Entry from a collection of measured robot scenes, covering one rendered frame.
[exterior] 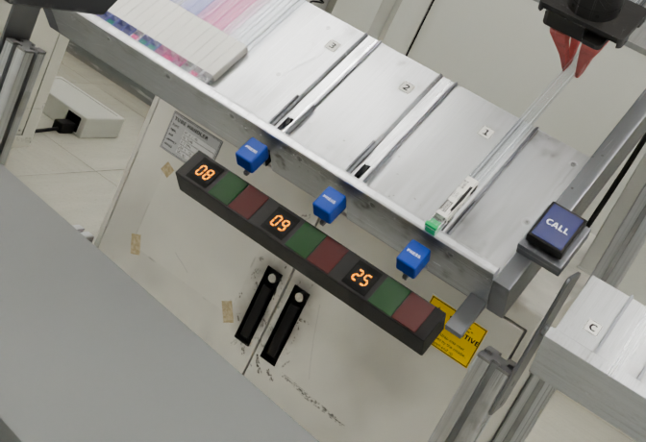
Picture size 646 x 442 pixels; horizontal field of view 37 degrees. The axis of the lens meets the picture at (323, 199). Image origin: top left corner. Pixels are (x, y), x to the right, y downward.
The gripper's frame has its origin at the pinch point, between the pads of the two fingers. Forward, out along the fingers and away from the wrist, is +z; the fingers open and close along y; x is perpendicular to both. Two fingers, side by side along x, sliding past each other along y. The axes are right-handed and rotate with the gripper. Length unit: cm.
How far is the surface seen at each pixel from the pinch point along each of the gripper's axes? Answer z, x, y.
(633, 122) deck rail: 0.6, 3.1, -9.3
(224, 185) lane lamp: 6.0, 35.7, 22.5
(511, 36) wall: 119, -130, 62
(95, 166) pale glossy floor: 137, -23, 133
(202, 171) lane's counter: 6.0, 35.7, 25.8
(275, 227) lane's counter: 6.0, 36.4, 14.5
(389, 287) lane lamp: 5.9, 35.0, 0.5
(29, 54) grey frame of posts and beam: 11, 32, 60
